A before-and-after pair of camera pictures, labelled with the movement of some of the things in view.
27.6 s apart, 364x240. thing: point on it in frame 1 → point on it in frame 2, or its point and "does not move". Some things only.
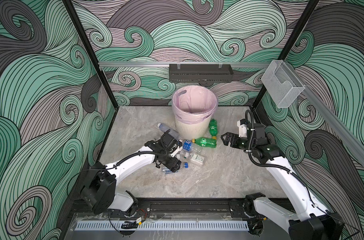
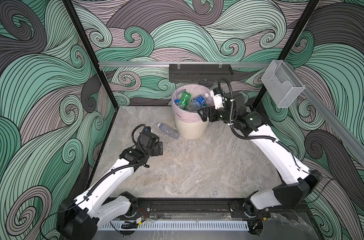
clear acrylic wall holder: x=282 y=84 does not move
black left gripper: x=174 y=166 → x=157 y=148
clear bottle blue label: x=189 y=146 → x=197 y=103
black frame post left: x=72 y=15 does not move
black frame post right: x=292 y=41 does not move
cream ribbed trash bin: x=188 y=132 does not move
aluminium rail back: x=167 y=63 does not move
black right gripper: x=235 y=143 → x=214 y=116
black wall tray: x=200 y=73 does not move
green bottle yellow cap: x=206 y=142 → x=185 y=98
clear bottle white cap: x=173 y=132 does not move
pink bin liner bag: x=194 y=103 does not move
